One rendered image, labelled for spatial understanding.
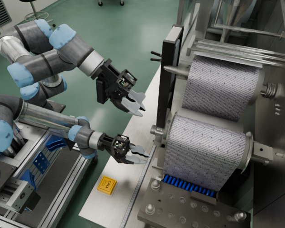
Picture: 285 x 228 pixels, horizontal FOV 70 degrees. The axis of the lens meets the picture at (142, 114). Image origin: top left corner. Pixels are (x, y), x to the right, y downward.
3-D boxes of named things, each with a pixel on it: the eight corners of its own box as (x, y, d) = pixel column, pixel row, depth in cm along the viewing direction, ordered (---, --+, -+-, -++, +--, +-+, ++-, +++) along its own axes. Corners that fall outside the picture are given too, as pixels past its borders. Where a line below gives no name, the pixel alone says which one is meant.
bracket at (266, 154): (251, 144, 69) (254, 140, 67) (270, 149, 67) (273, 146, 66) (251, 156, 66) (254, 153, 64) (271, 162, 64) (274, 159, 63)
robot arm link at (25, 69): (-16, 31, 88) (4, 64, 56) (11, 24, 92) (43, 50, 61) (-1, 57, 95) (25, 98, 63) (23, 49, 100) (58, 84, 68)
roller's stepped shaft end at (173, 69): (164, 68, 89) (165, 62, 87) (178, 71, 88) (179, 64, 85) (162, 72, 87) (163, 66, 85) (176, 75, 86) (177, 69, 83)
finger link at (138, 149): (149, 151, 82) (127, 145, 84) (149, 158, 86) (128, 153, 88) (151, 144, 84) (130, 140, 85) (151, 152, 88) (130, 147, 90)
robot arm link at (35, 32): (40, 89, 136) (9, 20, 89) (61, 80, 142) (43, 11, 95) (48, 102, 133) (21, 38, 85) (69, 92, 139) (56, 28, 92)
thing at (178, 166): (162, 172, 89) (166, 150, 75) (217, 192, 83) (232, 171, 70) (162, 173, 89) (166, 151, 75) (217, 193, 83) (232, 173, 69)
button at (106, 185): (104, 177, 100) (103, 174, 98) (117, 182, 99) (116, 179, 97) (97, 190, 96) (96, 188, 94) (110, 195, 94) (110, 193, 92)
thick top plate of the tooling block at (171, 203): (150, 182, 91) (150, 177, 87) (244, 217, 82) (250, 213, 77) (137, 219, 81) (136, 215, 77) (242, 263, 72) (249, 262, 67)
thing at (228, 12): (200, 79, 149) (223, -7, 107) (220, 83, 146) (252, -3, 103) (197, 91, 141) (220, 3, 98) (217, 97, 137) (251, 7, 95)
